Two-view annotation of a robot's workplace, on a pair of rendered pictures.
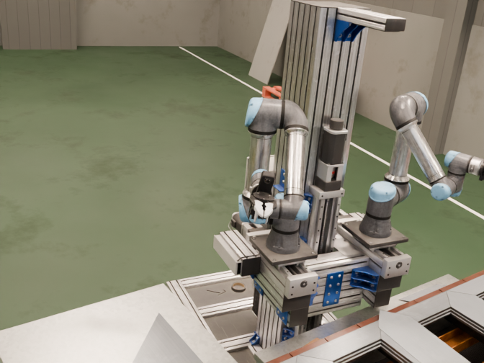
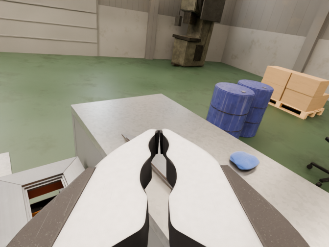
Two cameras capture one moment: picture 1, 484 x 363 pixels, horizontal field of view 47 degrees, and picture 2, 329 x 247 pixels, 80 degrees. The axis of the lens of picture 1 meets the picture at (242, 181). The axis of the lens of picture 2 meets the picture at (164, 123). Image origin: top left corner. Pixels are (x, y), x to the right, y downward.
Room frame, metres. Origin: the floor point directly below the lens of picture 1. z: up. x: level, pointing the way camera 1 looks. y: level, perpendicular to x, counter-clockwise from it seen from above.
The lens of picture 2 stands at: (1.70, -0.08, 1.52)
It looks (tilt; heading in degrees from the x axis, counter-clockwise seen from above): 28 degrees down; 175
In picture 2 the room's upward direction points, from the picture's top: 9 degrees clockwise
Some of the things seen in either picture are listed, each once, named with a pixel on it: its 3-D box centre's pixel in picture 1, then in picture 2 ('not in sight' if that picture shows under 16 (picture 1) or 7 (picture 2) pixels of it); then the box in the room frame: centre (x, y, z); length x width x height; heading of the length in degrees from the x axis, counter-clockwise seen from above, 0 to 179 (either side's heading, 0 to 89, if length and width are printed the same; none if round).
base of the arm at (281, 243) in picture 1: (284, 235); not in sight; (2.15, -0.20, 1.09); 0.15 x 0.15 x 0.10
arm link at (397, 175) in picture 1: (402, 150); not in sight; (2.48, -0.73, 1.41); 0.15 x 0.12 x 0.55; 142
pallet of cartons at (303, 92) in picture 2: not in sight; (293, 89); (-2.88, 3.26, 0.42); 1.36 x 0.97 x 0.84; 25
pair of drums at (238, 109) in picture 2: not in sight; (237, 111); (-1.09, 1.24, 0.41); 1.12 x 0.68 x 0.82; 115
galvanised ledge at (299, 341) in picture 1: (379, 322); not in sight; (2.18, -0.69, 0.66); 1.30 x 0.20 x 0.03; 126
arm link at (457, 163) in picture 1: (459, 161); not in sight; (2.31, -0.94, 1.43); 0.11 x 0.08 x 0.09; 52
